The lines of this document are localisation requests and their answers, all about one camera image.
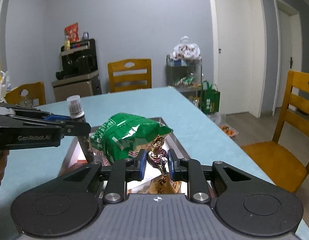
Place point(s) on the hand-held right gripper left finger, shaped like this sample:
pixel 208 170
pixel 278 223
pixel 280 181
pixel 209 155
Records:
pixel 142 166

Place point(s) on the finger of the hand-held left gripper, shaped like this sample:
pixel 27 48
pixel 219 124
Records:
pixel 77 128
pixel 57 118

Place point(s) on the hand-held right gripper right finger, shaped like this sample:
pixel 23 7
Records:
pixel 170 166

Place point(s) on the gold purple candy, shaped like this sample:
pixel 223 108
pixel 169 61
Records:
pixel 157 155

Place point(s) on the dark tube with clear cap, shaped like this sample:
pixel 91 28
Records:
pixel 74 105

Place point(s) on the shallow grey cardboard box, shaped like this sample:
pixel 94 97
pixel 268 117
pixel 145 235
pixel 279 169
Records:
pixel 69 160

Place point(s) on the green snack bag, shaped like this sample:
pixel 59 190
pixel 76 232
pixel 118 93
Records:
pixel 124 135

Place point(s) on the wooden chair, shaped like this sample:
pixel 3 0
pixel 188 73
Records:
pixel 277 155
pixel 37 92
pixel 117 67

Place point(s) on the silver dispenser cabinet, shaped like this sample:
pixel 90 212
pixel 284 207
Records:
pixel 74 88

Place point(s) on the teal tablecloth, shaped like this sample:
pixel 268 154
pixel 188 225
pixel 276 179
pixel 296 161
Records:
pixel 194 135

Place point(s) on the clear plastic bag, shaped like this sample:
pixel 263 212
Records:
pixel 3 82

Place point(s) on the black water dispenser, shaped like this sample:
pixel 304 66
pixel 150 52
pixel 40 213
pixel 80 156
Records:
pixel 79 60

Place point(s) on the bag of oranges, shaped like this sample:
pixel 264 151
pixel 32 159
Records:
pixel 228 131

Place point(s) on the yellow bottle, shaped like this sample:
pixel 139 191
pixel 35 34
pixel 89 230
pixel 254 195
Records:
pixel 67 45

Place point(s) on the green tote bag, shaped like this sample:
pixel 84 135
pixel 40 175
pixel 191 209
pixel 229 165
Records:
pixel 209 100

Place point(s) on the green wrapped candies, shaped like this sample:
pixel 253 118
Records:
pixel 185 80

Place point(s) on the red snack bag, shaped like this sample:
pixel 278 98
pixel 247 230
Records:
pixel 72 32

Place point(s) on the small grey device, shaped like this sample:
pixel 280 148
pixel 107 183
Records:
pixel 85 35

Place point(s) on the metal storage cart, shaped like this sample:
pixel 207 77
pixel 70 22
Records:
pixel 182 72

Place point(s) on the white printed plastic bag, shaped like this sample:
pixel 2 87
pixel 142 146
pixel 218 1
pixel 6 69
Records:
pixel 187 50

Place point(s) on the white door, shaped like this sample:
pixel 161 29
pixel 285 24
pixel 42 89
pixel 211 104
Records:
pixel 287 55
pixel 239 42

